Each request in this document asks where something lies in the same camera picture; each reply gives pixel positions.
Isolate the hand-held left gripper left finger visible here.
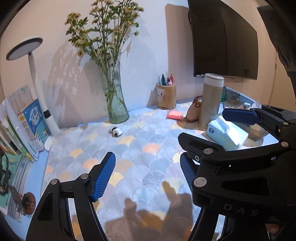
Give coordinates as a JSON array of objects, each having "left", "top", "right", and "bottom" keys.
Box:
[{"left": 26, "top": 152, "right": 116, "bottom": 241}]

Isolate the round wooden ornament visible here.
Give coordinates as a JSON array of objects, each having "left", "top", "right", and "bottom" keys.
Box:
[{"left": 22, "top": 192, "right": 36, "bottom": 215}]

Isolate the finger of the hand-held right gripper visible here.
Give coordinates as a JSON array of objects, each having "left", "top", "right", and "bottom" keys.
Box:
[
  {"left": 222, "top": 104, "right": 296, "bottom": 140},
  {"left": 178, "top": 133, "right": 290, "bottom": 167}
]

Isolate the small brown bag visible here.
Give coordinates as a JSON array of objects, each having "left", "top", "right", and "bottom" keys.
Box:
[{"left": 184, "top": 95, "right": 204, "bottom": 123}]

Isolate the white chart booklet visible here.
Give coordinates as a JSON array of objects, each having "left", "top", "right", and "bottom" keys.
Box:
[{"left": 5, "top": 85, "right": 35, "bottom": 121}]

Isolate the black monitor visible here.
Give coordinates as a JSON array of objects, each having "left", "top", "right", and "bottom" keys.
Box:
[{"left": 187, "top": 0, "right": 259, "bottom": 81}]

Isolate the tan pen holder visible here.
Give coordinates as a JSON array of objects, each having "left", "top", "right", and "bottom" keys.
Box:
[{"left": 157, "top": 83, "right": 177, "bottom": 110}]

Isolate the beige thermos bottle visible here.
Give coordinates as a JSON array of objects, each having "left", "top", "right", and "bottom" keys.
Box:
[{"left": 197, "top": 73, "right": 225, "bottom": 131}]

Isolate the light blue tissue pack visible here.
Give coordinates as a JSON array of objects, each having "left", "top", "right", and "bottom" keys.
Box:
[{"left": 206, "top": 115, "right": 249, "bottom": 151}]

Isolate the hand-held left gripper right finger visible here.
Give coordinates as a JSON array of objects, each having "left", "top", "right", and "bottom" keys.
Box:
[{"left": 180, "top": 153, "right": 270, "bottom": 241}]

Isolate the round metal tray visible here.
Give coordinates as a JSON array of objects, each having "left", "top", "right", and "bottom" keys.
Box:
[{"left": 238, "top": 123, "right": 270, "bottom": 147}]

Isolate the metal bowl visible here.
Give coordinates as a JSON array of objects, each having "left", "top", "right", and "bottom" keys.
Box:
[{"left": 223, "top": 100, "right": 245, "bottom": 109}]

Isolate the glass jar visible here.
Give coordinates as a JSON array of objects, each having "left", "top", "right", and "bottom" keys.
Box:
[{"left": 222, "top": 88, "right": 240, "bottom": 102}]

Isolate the black mesh speaker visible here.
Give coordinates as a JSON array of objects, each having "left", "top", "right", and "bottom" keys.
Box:
[{"left": 257, "top": 6, "right": 296, "bottom": 93}]

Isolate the pink soft block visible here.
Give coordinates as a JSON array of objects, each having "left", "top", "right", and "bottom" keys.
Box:
[{"left": 166, "top": 110, "right": 183, "bottom": 120}]

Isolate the bunch of wild flowers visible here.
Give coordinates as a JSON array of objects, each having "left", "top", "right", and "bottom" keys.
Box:
[{"left": 65, "top": 0, "right": 145, "bottom": 112}]

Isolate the bunch of pens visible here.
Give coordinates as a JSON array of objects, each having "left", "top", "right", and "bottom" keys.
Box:
[{"left": 158, "top": 73, "right": 175, "bottom": 86}]

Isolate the green glass vase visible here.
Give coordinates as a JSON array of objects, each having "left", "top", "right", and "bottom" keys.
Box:
[{"left": 96, "top": 52, "right": 130, "bottom": 124}]

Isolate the green flat book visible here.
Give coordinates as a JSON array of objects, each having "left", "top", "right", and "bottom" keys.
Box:
[{"left": 0, "top": 153, "right": 33, "bottom": 209}]

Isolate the white desk lamp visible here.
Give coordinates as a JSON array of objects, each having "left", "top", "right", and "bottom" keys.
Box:
[{"left": 6, "top": 37, "right": 61, "bottom": 151}]

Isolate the row of books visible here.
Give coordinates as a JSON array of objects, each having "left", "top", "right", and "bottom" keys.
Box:
[{"left": 0, "top": 102, "right": 38, "bottom": 163}]

